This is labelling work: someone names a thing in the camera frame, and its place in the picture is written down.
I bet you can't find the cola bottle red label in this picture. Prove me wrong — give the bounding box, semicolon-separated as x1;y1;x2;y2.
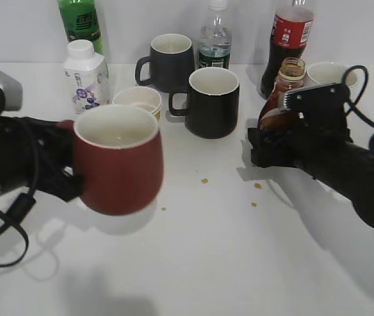
260;1;315;99

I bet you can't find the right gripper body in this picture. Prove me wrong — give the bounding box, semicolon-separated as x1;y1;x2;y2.
285;98;354;171

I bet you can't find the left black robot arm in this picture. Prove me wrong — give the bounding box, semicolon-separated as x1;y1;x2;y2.
0;117;83;202

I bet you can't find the dark red ceramic mug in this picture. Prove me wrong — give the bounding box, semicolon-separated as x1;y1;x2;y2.
57;105;164;216

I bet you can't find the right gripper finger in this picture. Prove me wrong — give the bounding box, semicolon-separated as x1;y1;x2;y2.
247;128;295;168
284;83;350;113

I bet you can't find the white yogurt drink bottle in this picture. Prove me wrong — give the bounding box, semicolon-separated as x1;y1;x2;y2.
63;39;111;114

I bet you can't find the black mug front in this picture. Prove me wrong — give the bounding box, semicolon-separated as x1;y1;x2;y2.
169;66;240;139

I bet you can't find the left black cable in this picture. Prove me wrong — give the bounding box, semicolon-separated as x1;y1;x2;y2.
0;118;43;267

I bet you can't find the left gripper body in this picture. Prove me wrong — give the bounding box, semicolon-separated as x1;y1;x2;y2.
0;117;73;195

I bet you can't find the brown Nescafe coffee bottle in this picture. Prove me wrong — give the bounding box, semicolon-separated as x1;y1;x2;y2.
257;57;306;132

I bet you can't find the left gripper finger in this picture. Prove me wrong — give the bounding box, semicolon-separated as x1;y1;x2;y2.
25;117;73;144
41;166;83;202

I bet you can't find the white ceramic mug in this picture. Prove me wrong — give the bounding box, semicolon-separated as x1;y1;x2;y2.
304;62;348;87

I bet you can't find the clear water bottle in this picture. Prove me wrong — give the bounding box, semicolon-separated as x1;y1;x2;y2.
198;0;232;69

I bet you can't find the green soda bottle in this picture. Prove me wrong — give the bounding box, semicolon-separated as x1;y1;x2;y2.
57;0;103;55

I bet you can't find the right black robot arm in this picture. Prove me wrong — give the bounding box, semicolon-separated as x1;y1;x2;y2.
247;84;374;228

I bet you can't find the yellow paper cup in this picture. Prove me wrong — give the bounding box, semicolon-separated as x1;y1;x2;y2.
113;86;162;120

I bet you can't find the right black cable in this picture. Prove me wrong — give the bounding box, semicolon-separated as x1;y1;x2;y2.
340;65;374;159

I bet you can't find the dark grey mug rear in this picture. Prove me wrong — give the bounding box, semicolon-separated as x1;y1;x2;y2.
134;34;196;93

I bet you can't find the black cable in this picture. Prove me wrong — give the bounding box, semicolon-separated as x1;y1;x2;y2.
340;65;374;159
0;118;43;267

